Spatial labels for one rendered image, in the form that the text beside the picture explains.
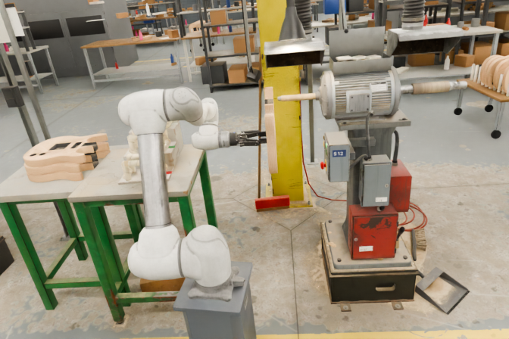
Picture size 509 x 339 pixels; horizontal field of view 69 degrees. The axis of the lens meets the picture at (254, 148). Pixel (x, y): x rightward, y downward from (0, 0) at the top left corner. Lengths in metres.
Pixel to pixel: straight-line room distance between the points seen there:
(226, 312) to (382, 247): 1.08
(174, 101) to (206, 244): 0.56
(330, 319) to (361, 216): 0.66
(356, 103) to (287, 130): 1.19
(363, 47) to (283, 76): 0.96
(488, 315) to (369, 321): 0.67
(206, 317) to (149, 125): 0.79
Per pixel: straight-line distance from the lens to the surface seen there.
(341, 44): 2.04
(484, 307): 2.69
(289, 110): 2.95
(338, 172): 1.81
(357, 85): 1.93
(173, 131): 2.20
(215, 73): 6.94
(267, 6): 2.79
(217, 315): 1.61
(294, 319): 2.42
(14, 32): 4.23
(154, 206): 1.52
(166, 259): 1.52
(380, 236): 2.24
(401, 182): 2.21
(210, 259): 1.48
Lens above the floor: 1.85
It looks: 25 degrees down
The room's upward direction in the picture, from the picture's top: 6 degrees counter-clockwise
